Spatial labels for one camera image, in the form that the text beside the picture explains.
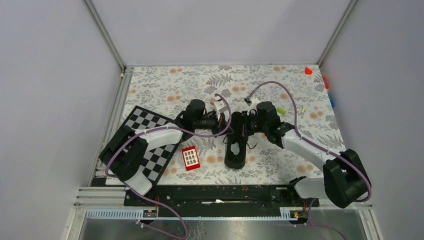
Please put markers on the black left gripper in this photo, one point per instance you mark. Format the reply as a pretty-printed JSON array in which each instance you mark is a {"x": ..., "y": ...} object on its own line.
[{"x": 222, "y": 123}]

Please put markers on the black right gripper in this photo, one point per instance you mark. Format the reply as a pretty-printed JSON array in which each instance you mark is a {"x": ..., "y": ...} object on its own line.
[{"x": 248, "y": 114}]

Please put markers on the black sneaker shoe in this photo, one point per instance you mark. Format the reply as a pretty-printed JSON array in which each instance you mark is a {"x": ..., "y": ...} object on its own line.
[{"x": 236, "y": 145}]

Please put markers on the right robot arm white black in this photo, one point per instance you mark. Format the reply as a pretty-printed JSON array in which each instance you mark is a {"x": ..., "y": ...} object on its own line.
[{"x": 344, "y": 179}]

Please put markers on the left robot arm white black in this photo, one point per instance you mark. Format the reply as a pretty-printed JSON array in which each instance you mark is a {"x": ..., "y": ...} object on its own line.
[{"x": 188, "y": 121}]

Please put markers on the green rectangular block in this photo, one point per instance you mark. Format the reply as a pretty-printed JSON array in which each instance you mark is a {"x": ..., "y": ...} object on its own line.
[{"x": 281, "y": 111}]

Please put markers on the red toy calculator block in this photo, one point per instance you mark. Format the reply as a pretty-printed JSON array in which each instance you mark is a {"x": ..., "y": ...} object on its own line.
[{"x": 190, "y": 158}]

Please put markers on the floral patterned table mat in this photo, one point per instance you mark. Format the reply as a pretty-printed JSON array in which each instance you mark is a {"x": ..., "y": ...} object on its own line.
[{"x": 167, "y": 90}]

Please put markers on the red triangular block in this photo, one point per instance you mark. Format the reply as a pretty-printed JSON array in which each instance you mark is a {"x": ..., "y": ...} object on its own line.
[{"x": 308, "y": 71}]

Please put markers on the orange red toy piece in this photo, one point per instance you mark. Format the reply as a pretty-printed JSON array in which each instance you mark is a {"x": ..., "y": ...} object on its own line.
[{"x": 325, "y": 82}]

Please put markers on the black white chessboard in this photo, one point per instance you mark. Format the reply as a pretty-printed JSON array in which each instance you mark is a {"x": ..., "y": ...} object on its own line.
[{"x": 144, "y": 143}]

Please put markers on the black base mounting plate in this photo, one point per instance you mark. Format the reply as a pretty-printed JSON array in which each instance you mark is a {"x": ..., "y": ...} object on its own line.
[{"x": 194, "y": 197}]

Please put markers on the grey slotted cable duct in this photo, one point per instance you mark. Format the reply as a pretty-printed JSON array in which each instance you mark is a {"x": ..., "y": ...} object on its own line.
[{"x": 250, "y": 213}]

